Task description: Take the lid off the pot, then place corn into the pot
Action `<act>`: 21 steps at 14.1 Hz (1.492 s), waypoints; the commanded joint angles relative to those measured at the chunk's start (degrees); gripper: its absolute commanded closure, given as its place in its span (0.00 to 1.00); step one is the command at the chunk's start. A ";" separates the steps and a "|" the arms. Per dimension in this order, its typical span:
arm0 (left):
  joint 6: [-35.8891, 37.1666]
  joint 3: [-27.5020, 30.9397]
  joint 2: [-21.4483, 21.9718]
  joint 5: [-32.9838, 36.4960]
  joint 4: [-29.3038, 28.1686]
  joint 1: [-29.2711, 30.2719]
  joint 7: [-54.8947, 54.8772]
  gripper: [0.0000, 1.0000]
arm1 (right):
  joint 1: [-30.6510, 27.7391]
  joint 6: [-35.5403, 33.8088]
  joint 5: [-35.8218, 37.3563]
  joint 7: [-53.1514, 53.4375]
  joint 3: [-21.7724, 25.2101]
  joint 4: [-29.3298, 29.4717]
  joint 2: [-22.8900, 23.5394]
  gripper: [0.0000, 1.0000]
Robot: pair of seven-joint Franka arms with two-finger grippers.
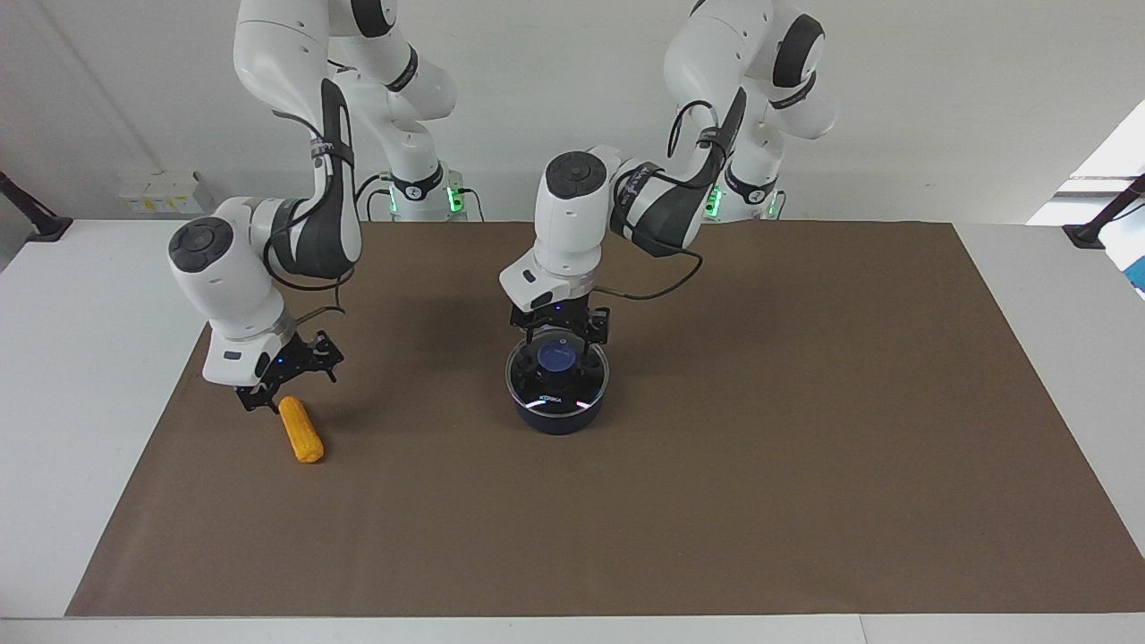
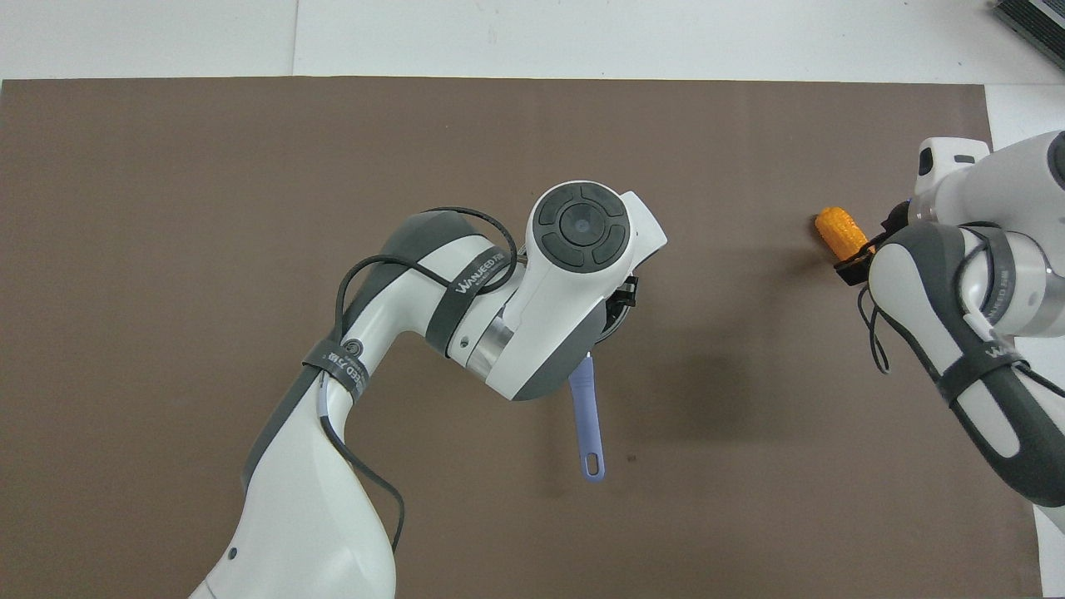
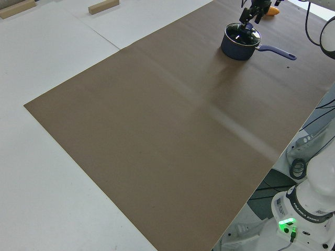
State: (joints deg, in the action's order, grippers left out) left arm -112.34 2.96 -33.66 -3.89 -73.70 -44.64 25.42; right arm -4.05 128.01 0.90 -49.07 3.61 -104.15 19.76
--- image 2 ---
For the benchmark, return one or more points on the brown table mat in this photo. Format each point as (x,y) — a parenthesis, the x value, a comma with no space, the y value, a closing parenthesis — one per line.
(166,208)

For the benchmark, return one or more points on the yellow corn cob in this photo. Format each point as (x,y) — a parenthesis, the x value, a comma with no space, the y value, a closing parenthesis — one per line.
(840,229)

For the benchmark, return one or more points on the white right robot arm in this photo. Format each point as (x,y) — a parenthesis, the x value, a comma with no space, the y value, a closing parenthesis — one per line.
(957,308)

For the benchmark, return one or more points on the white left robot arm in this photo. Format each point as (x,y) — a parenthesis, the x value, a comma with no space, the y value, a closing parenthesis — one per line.
(316,516)

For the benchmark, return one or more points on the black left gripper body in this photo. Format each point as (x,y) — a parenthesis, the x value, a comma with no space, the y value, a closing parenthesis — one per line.
(628,293)

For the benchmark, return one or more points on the dark grille device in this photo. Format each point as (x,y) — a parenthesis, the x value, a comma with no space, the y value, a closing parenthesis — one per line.
(1036,25)

